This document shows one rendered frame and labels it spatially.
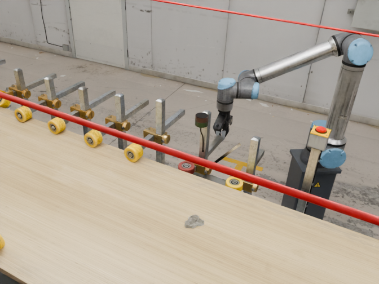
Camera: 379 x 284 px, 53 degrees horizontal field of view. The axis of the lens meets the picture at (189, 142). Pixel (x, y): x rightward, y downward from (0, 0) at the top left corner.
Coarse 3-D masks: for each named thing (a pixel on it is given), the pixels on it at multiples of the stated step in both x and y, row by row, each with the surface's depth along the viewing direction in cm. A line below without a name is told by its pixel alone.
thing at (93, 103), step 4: (108, 92) 235; (112, 92) 236; (100, 96) 230; (104, 96) 230; (108, 96) 234; (92, 100) 225; (96, 100) 225; (100, 100) 228; (104, 100) 231; (92, 104) 222; (96, 104) 226; (72, 112) 212; (76, 112) 212; (76, 116) 212; (64, 120) 204
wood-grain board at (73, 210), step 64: (0, 128) 205; (0, 192) 161; (64, 192) 163; (128, 192) 165; (192, 192) 166; (0, 256) 133; (64, 256) 134; (128, 256) 135; (192, 256) 136; (256, 256) 137; (320, 256) 138
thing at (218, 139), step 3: (216, 138) 213; (219, 138) 213; (222, 138) 216; (213, 141) 210; (216, 141) 210; (219, 141) 213; (210, 144) 208; (213, 144) 208; (216, 144) 209; (210, 147) 205; (213, 147) 206; (216, 147) 210; (210, 150) 203; (213, 150) 208; (210, 153) 205; (195, 168) 190
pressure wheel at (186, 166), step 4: (180, 164) 183; (184, 164) 184; (188, 164) 184; (192, 164) 183; (180, 168) 180; (184, 168) 180; (188, 168) 180; (192, 168) 180; (188, 172) 180; (192, 172) 181
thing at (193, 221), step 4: (192, 216) 152; (196, 216) 152; (188, 220) 149; (192, 220) 150; (196, 220) 150; (200, 220) 150; (184, 224) 149; (188, 224) 148; (192, 224) 149; (196, 224) 149; (200, 224) 149; (192, 228) 148
